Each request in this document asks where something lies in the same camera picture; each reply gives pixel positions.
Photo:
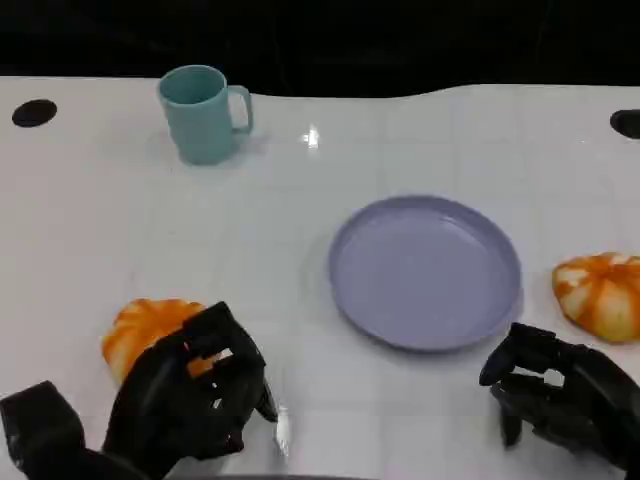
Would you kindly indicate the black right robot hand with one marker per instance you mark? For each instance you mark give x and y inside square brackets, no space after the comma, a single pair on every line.
[585,395]

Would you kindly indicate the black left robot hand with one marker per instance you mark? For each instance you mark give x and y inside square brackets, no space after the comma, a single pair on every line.
[170,395]

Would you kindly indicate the orange white toy bread roll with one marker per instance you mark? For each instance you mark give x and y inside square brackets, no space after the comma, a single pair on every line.
[145,322]
[602,300]

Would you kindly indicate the lilac plate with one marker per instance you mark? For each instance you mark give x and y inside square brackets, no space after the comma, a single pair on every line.
[425,275]

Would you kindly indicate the pale green mug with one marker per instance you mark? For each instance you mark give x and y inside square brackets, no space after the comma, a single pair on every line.
[200,125]

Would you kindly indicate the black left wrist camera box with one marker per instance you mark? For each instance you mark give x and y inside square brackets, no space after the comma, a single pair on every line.
[40,430]

